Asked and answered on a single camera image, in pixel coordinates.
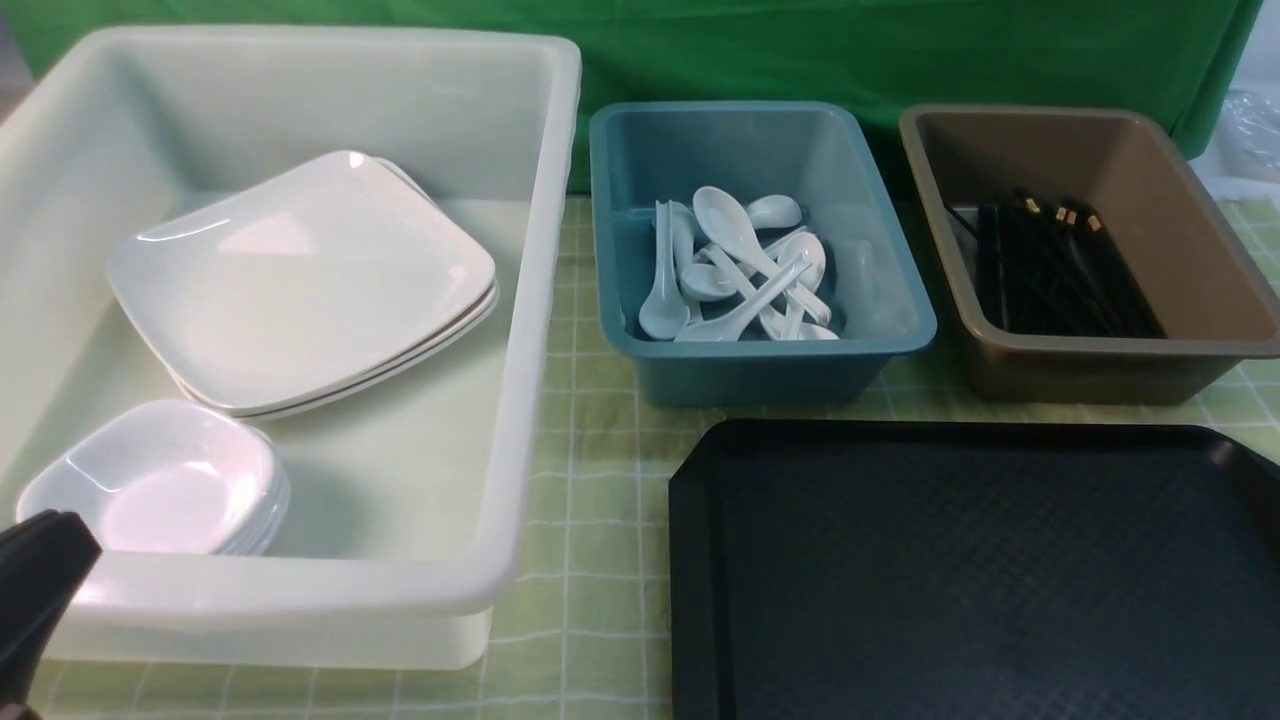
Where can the lower white square plate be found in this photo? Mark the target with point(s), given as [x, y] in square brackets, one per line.
[445, 362]

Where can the white ceramic spoon long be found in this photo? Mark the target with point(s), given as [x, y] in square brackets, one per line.
[730, 326]

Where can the large white plastic bin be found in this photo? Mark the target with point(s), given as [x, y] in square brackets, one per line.
[405, 521]

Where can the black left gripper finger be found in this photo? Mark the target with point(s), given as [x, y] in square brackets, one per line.
[44, 561]

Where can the brown plastic bin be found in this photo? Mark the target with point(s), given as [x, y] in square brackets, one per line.
[1216, 306]

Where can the white ceramic spoon upright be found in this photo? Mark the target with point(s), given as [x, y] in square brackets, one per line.
[664, 311]

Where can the white square plate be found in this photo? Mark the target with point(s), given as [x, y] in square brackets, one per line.
[445, 362]
[470, 320]

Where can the green checkered tablecloth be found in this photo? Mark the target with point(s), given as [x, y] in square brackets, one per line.
[583, 634]

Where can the white ceramic spoon back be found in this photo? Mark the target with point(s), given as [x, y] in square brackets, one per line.
[774, 212]

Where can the teal plastic bin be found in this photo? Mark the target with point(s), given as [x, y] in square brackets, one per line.
[642, 153]

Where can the white small square bowl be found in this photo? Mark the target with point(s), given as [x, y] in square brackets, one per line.
[169, 476]

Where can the black serving tray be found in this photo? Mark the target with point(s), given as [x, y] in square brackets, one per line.
[945, 570]

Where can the large white rice plate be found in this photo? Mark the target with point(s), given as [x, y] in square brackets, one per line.
[300, 280]

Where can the upper white square plate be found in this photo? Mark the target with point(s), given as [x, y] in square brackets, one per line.
[470, 320]

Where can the green backdrop cloth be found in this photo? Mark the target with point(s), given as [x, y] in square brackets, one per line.
[1169, 60]

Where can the black chopsticks bundle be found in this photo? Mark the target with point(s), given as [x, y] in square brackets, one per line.
[1052, 268]

